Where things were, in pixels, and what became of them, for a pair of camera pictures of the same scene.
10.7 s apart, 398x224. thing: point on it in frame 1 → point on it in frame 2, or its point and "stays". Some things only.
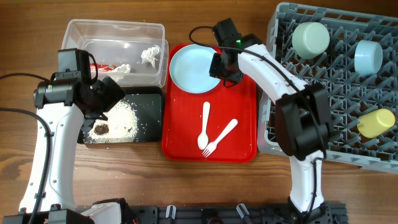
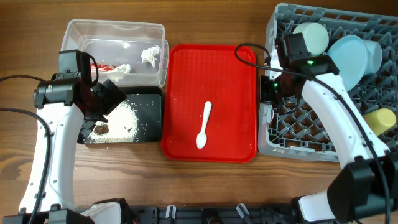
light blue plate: x=189 y=67 → x=349 y=55
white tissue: x=148 y=55 stays
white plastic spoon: x=203 y=139 stays
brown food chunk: x=101 y=129 stays
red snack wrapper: x=102 y=67 stays
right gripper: x=214 y=70 → x=264 y=93
